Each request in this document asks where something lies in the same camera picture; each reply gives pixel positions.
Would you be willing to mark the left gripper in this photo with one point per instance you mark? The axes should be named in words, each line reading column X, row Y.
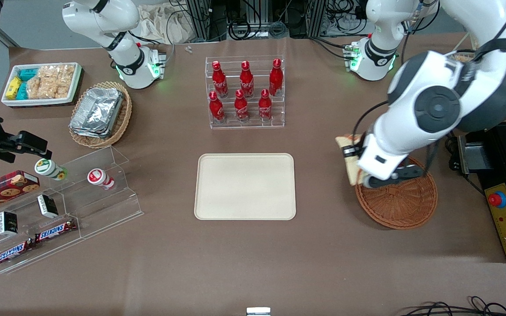
column 360, row 146

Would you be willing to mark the clear acrylic step display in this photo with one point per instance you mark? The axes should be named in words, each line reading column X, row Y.
column 103, row 206

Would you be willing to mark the triangular sandwich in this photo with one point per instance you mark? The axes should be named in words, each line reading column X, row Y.
column 352, row 169

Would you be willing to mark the beige crumpled cloth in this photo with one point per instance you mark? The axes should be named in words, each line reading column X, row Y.
column 165, row 26

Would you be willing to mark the teal snack packet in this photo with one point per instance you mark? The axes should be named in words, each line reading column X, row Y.
column 28, row 73
column 22, row 91

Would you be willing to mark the grey left wrist camera bracket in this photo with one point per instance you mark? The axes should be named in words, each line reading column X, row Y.
column 395, row 177

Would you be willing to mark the clear bag of rice crackers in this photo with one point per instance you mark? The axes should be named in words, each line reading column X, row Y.
column 51, row 81

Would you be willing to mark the oval light wicker basket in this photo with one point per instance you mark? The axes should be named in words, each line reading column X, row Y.
column 125, row 115

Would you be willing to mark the white rectangular snack tray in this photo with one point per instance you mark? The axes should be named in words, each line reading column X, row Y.
column 37, row 102

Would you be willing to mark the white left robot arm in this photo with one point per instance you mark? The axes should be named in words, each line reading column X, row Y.
column 380, row 26

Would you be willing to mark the clear acrylic bottle rack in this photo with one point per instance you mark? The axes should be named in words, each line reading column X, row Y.
column 231, row 126

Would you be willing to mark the beige plastic tray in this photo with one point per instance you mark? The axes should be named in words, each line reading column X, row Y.
column 235, row 188

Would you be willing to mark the green lid drink bottle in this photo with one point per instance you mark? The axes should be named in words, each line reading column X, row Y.
column 47, row 168

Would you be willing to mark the red lid drink bottle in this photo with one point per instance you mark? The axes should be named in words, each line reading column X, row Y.
column 97, row 177

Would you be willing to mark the brown Snickers bar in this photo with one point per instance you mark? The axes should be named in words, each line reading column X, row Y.
column 13, row 253
column 55, row 231

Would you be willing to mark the black equipment stand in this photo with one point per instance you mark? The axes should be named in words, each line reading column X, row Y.
column 499, row 175

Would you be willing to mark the grey metal box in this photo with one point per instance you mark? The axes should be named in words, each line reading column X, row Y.
column 475, row 156

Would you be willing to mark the yellow snack packet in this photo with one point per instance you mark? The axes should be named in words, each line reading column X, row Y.
column 13, row 87

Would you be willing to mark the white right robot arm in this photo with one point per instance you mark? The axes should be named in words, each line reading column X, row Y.
column 103, row 22

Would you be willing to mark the red cola bottle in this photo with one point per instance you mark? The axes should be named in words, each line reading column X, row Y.
column 219, row 81
column 247, row 81
column 241, row 107
column 276, row 79
column 265, row 107
column 216, row 109

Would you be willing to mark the small black white box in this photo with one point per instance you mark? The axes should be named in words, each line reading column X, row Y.
column 47, row 206
column 7, row 223

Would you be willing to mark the red tartan cookie box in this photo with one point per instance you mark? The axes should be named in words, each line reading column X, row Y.
column 2, row 189

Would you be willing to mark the stack of foil trays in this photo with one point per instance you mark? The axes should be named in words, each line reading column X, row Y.
column 97, row 112

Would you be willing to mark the round brown wicker basket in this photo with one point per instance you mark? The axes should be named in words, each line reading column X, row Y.
column 402, row 206

